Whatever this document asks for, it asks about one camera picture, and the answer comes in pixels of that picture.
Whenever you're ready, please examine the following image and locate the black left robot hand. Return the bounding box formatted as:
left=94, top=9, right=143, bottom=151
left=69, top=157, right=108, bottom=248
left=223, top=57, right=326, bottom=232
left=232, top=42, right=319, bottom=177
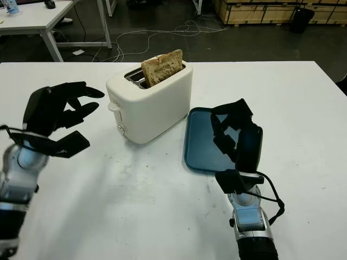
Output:
left=22, top=81, right=106, bottom=138

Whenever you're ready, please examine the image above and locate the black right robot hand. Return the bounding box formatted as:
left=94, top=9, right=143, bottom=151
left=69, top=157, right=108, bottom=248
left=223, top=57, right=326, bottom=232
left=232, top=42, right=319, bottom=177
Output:
left=210, top=99, right=264, bottom=174

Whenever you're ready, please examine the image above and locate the white two-slot toaster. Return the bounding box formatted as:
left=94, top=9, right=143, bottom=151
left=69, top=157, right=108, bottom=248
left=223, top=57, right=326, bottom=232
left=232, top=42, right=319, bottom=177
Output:
left=105, top=60, right=194, bottom=144

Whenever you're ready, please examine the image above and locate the toasted bread slice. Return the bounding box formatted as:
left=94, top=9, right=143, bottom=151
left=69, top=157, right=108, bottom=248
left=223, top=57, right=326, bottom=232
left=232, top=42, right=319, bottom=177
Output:
left=140, top=49, right=184, bottom=87

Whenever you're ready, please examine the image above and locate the blue plastic tray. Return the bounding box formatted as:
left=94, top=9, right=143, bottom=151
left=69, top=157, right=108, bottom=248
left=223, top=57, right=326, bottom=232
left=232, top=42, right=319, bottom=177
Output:
left=184, top=107, right=242, bottom=172

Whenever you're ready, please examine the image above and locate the white office desk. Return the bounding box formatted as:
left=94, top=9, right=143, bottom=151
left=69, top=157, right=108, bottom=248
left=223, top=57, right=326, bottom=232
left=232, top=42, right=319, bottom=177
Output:
left=0, top=0, right=112, bottom=62

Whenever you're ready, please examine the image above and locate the white printed cup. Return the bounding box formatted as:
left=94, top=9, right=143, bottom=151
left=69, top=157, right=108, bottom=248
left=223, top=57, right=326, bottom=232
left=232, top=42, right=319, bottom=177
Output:
left=5, top=0, right=20, bottom=15

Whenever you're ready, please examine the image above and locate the black chair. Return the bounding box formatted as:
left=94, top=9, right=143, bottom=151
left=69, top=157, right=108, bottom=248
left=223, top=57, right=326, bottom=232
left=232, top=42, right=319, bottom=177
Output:
left=335, top=78, right=347, bottom=97

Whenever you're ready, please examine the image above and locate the wooden shipping crate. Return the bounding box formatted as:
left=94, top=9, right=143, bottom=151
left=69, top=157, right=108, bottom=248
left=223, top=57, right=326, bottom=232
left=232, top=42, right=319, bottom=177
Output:
left=213, top=0, right=347, bottom=27

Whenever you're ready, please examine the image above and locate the black trash bin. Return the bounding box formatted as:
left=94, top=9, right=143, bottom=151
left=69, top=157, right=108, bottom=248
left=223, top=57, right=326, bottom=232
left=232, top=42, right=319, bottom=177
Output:
left=290, top=8, right=315, bottom=34

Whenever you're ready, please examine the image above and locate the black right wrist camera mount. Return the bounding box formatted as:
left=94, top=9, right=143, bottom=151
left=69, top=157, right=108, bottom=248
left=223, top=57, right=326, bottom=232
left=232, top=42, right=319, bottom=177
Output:
left=215, top=169, right=265, bottom=194

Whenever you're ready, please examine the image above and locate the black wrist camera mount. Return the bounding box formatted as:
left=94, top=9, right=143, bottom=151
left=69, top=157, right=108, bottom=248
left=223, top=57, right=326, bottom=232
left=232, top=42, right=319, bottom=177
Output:
left=10, top=131, right=91, bottom=158
left=215, top=169, right=265, bottom=194

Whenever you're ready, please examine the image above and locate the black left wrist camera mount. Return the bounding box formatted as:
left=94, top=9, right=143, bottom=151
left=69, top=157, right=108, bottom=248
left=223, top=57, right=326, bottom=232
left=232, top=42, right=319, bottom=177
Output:
left=10, top=131, right=91, bottom=158

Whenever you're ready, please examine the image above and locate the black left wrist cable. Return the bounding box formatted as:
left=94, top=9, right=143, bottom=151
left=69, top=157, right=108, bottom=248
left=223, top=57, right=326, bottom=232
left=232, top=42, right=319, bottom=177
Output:
left=0, top=124, right=28, bottom=136

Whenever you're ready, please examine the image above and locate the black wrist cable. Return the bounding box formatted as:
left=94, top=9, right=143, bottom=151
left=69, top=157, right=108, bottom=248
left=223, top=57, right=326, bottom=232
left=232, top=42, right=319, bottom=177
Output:
left=0, top=124, right=28, bottom=136
left=243, top=170, right=285, bottom=225

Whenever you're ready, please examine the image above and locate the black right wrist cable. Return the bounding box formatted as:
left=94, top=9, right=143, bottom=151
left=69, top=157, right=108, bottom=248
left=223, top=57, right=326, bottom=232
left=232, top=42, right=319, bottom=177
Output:
left=243, top=170, right=285, bottom=225

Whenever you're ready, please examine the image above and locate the white desk frame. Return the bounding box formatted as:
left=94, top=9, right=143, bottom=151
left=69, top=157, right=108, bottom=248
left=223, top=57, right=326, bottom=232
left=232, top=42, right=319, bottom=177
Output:
left=105, top=0, right=203, bottom=15

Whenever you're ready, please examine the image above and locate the white floor cable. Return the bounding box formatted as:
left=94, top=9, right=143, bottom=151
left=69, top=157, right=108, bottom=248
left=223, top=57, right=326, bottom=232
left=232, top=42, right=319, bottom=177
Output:
left=92, top=20, right=228, bottom=62

